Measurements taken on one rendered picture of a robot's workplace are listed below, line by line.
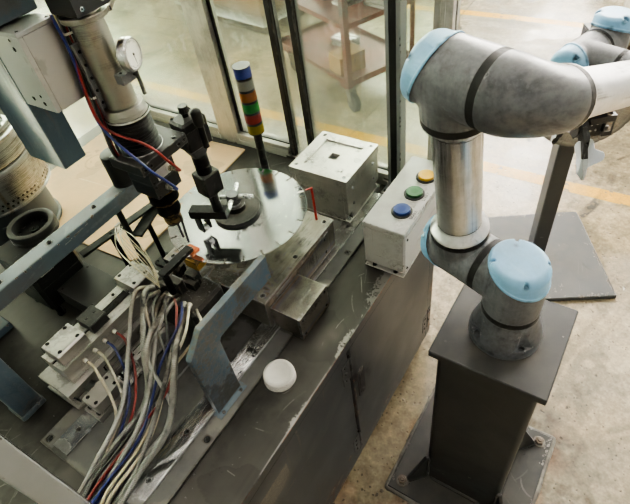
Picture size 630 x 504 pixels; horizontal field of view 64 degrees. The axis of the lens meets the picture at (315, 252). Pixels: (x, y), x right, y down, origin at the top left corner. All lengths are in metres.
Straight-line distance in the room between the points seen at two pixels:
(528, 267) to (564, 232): 1.50
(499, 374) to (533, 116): 0.58
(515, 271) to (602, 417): 1.09
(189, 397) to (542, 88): 0.88
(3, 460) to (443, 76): 0.74
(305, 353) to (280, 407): 0.14
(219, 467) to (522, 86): 0.84
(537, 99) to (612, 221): 1.96
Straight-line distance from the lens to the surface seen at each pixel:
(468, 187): 0.93
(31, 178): 1.62
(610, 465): 1.96
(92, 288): 1.37
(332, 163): 1.38
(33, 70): 0.88
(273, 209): 1.19
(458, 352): 1.16
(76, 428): 1.23
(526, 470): 1.87
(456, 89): 0.76
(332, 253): 1.32
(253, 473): 1.06
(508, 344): 1.13
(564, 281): 2.32
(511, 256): 1.03
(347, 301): 1.23
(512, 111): 0.73
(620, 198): 2.80
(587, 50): 1.13
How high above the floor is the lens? 1.72
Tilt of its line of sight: 46 degrees down
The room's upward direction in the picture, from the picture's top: 10 degrees counter-clockwise
